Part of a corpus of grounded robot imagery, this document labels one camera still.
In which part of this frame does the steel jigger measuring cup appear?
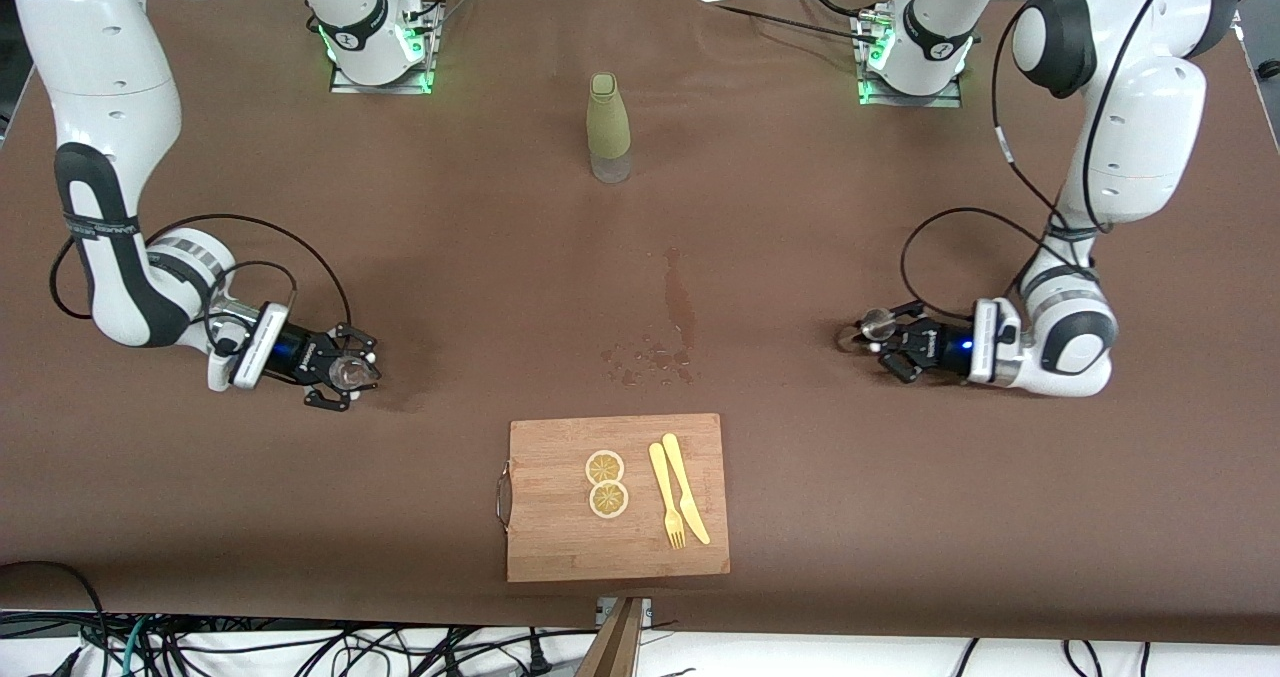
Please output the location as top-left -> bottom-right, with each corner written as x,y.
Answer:
837,308 -> 898,354

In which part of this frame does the brown table cover sheet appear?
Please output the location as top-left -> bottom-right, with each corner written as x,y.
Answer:
0,0 -> 1280,648

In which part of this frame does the yellow plastic knife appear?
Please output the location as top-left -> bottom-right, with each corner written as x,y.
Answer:
661,433 -> 712,546

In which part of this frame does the wooden cutting board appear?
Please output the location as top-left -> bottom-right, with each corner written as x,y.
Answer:
506,413 -> 731,584

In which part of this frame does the yellow plastic fork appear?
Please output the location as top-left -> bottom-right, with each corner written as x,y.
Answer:
648,442 -> 688,550

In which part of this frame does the green sleeved glass bottle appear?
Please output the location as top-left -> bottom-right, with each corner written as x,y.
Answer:
586,73 -> 633,184

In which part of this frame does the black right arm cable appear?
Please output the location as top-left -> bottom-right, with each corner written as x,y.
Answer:
48,214 -> 353,360

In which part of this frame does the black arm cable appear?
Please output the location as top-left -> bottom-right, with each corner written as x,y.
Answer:
48,214 -> 353,360
899,0 -> 1189,310

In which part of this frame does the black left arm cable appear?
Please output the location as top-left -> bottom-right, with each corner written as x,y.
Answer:
899,0 -> 1189,310

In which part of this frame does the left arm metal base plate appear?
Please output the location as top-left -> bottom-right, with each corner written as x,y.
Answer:
857,7 -> 964,109

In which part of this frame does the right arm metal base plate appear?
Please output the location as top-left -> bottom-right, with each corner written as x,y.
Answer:
329,0 -> 441,96

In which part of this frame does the black looped floor cable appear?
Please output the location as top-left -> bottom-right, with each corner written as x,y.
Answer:
0,560 -> 113,677

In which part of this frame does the black cable on table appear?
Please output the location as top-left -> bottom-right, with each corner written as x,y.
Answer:
693,0 -> 873,46

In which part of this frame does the teal floor cable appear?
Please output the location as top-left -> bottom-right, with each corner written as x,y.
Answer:
120,617 -> 153,677

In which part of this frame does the wooden post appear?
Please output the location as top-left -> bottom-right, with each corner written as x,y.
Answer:
574,597 -> 648,677

